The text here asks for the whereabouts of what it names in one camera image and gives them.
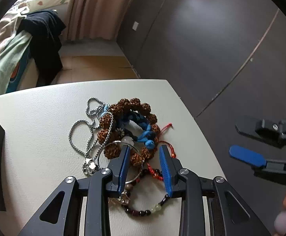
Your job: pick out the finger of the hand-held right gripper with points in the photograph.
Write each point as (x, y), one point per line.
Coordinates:
(246, 156)
(253, 129)

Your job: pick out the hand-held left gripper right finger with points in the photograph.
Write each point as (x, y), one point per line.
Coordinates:
(165, 169)

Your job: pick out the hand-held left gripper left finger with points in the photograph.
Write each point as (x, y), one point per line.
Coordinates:
(123, 167)

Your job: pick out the silver bangle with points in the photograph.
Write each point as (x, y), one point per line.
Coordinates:
(113, 142)

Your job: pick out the dark grey wardrobe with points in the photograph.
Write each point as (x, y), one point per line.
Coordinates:
(207, 41)

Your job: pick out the cardboard sheet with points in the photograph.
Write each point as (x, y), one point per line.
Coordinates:
(96, 66)

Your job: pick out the black garment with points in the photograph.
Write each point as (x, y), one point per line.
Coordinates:
(44, 41)

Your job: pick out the green bed sheet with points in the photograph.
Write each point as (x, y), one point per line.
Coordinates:
(5, 64)

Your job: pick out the pink curtain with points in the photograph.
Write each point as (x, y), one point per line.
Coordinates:
(96, 9)

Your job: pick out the beige quilt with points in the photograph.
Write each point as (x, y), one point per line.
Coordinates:
(0, 41)

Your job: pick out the white wall socket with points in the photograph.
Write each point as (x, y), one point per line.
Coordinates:
(135, 26)

